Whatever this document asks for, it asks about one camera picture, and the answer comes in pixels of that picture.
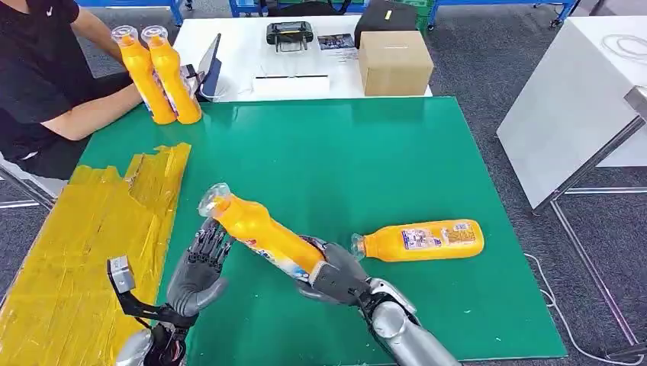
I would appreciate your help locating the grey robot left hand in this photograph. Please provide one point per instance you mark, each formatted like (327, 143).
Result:
(197, 278)

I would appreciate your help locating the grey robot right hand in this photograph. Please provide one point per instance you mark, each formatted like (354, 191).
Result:
(338, 280)

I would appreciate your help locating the orange drink bottle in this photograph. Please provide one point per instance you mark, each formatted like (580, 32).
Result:
(258, 232)
(144, 81)
(174, 81)
(424, 241)

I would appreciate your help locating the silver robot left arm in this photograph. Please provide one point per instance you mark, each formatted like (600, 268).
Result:
(151, 346)

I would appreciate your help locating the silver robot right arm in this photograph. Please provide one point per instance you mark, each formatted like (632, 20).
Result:
(404, 333)

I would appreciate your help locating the yellow sheet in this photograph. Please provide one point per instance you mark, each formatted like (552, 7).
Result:
(86, 252)

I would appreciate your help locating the green mat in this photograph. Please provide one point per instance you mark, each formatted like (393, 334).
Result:
(328, 166)

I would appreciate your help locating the grey metal stool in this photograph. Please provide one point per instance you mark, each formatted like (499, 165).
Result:
(28, 184)

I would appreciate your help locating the flat white box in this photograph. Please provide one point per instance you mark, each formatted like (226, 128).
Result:
(290, 85)

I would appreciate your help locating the dark phone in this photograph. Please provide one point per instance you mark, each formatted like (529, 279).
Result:
(191, 76)

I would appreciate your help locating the tablet with blue case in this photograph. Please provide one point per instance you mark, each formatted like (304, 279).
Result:
(211, 65)

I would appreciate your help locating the brown cardboard box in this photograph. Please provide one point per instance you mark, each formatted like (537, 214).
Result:
(395, 64)

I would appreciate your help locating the printed leaflet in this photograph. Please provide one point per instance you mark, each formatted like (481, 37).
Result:
(335, 41)

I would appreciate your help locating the black handheld controller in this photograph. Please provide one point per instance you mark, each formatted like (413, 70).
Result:
(289, 33)

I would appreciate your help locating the black box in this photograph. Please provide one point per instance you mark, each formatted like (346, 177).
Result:
(384, 17)

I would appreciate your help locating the person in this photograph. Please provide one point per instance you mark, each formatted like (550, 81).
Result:
(30, 65)

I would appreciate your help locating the green crate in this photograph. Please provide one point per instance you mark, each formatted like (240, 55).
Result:
(424, 12)

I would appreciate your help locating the large white table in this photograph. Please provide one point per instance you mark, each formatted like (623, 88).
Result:
(566, 101)

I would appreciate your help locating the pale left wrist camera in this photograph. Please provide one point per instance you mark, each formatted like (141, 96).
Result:
(121, 275)

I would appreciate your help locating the blue metal frame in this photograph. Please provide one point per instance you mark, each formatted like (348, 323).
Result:
(505, 2)
(247, 5)

